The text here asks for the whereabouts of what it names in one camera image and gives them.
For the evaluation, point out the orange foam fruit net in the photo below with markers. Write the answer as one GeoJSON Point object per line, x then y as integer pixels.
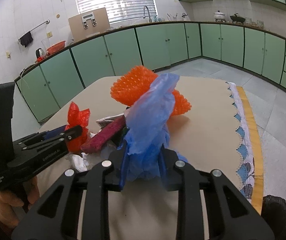
{"type": "Point", "coordinates": [131, 86]}

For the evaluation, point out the dark maroon box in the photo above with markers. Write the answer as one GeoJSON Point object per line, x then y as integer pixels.
{"type": "Point", "coordinates": [95, 144]}

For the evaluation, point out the dark hanging towel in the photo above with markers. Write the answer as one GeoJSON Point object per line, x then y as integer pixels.
{"type": "Point", "coordinates": [26, 39]}

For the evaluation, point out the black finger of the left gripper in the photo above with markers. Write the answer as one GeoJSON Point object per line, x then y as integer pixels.
{"type": "Point", "coordinates": [35, 144]}

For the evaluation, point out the white crumpled plastic bag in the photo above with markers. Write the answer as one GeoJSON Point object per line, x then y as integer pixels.
{"type": "Point", "coordinates": [84, 162]}

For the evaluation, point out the brown cardboard box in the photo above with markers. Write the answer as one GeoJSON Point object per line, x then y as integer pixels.
{"type": "Point", "coordinates": [88, 24]}

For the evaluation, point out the beige tablecloth with blue trim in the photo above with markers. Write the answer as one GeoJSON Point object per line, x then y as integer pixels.
{"type": "Point", "coordinates": [206, 135]}

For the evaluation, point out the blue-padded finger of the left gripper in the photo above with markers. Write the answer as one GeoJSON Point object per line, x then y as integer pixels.
{"type": "Point", "coordinates": [55, 132]}

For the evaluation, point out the red plastic basin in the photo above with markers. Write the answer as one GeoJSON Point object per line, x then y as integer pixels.
{"type": "Point", "coordinates": [56, 48]}

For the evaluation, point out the black trash bin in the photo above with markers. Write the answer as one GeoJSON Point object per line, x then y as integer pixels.
{"type": "Point", "coordinates": [274, 213]}

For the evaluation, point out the chrome sink faucet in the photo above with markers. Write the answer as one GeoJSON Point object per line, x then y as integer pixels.
{"type": "Point", "coordinates": [147, 14]}

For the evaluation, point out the black wok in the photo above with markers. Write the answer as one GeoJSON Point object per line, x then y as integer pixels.
{"type": "Point", "coordinates": [236, 18]}

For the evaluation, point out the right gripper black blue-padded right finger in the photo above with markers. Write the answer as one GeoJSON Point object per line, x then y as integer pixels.
{"type": "Point", "coordinates": [229, 214]}

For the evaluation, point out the red crumpled plastic wrapper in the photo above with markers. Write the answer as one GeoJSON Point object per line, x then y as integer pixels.
{"type": "Point", "coordinates": [76, 117]}

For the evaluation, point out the wall towel bar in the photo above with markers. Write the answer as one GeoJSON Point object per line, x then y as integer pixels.
{"type": "Point", "coordinates": [46, 22]}

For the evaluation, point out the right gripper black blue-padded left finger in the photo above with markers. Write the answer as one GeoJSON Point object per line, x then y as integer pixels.
{"type": "Point", "coordinates": [76, 202]}

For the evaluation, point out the person's left hand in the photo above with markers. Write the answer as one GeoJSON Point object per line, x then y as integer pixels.
{"type": "Point", "coordinates": [9, 200]}

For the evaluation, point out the blue plastic bag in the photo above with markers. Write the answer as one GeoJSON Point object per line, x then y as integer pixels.
{"type": "Point", "coordinates": [147, 130]}

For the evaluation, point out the white cooking pot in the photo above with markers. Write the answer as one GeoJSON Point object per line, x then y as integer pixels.
{"type": "Point", "coordinates": [219, 16]}

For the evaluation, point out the steel electric kettle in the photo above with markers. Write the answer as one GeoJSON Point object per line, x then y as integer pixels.
{"type": "Point", "coordinates": [40, 53]}

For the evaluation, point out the green lower kitchen cabinets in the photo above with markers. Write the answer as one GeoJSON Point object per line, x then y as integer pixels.
{"type": "Point", "coordinates": [49, 85]}

